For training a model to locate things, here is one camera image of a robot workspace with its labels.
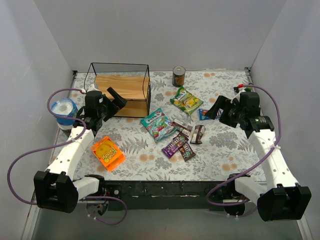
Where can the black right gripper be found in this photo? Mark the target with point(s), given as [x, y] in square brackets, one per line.
[223, 111]

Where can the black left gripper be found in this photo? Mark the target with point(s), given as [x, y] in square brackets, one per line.
[110, 105]

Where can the green yellow candy bag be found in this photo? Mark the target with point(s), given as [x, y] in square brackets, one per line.
[186, 101]

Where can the brown candy bag barcode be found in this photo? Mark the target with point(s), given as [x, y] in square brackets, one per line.
[198, 133]

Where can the teal red candy bag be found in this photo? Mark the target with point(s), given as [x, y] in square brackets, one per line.
[158, 125]

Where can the brown M&M candy bag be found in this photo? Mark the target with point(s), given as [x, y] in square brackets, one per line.
[186, 152]

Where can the purple M&M candy bag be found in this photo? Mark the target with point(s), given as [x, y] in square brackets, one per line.
[176, 143]

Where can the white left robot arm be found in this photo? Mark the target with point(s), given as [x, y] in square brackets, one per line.
[55, 187]

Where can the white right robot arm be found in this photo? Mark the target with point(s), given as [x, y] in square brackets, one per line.
[269, 184]

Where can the blue M&M candy bag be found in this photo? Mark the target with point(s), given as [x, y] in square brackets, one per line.
[202, 113]

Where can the green glass bottle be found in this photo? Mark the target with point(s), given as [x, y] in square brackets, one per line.
[248, 88]

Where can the brown tin can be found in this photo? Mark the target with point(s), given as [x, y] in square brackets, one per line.
[178, 76]

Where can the orange Scrub Daddy box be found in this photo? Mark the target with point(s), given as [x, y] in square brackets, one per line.
[108, 153]

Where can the black wire wooden shelf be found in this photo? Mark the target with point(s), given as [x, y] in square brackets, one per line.
[130, 80]

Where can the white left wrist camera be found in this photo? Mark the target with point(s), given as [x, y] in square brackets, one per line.
[92, 87]

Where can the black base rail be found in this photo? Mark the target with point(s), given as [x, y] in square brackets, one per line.
[157, 195]

